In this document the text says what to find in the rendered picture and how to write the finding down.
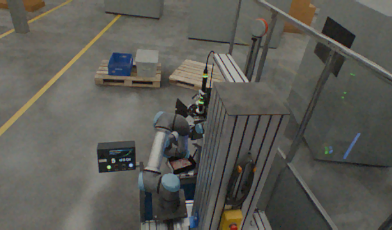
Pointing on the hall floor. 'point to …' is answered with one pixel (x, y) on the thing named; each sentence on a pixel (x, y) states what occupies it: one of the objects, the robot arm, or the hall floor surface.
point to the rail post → (141, 207)
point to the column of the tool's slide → (252, 57)
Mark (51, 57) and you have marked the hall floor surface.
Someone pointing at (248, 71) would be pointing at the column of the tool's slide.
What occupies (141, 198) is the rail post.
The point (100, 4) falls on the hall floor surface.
